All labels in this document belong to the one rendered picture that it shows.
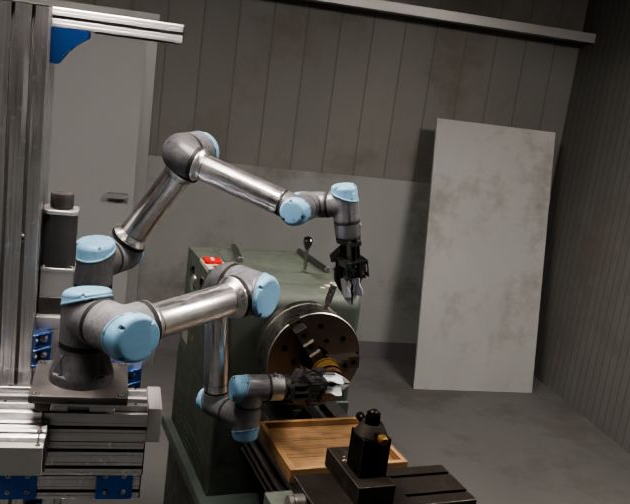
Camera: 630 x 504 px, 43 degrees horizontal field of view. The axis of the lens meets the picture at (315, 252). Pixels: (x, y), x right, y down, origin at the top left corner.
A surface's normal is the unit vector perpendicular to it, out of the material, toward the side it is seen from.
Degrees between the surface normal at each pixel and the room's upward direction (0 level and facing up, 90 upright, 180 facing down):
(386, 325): 90
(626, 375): 90
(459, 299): 79
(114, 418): 90
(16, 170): 90
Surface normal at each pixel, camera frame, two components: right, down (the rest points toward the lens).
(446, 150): 0.24, 0.05
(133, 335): 0.66, 0.26
